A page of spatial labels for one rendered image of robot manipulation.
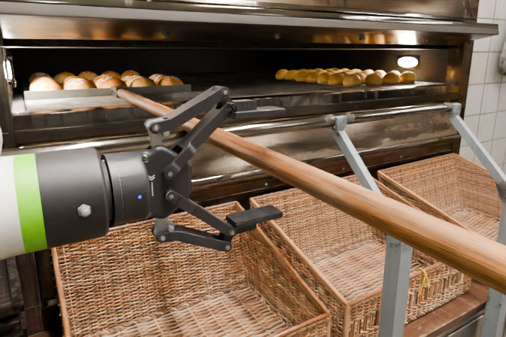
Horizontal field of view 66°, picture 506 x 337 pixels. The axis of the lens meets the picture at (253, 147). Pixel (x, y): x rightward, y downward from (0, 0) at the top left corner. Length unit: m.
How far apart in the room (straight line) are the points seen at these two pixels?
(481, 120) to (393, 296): 1.48
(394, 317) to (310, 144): 0.68
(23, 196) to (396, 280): 0.77
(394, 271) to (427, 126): 1.09
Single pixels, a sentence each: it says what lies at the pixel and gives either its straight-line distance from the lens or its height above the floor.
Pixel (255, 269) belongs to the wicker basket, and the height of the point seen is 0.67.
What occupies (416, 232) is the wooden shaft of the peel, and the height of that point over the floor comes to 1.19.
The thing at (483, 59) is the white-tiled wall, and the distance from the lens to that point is 2.22.
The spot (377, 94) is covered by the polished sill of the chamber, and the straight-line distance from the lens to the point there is 1.64.
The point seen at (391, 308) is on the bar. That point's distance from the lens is 0.99.
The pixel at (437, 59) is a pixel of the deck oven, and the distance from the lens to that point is 2.15.
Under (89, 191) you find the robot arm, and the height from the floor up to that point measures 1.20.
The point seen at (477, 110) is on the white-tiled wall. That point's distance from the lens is 2.25.
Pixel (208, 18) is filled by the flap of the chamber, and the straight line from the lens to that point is 1.03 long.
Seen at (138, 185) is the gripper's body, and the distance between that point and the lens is 0.40.
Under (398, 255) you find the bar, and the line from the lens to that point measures 0.92.
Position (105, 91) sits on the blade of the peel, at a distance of 1.43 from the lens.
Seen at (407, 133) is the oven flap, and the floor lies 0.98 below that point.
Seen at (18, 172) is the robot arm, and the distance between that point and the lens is 0.39.
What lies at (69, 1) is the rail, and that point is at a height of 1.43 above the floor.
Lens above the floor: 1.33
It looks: 14 degrees down
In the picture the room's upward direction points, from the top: straight up
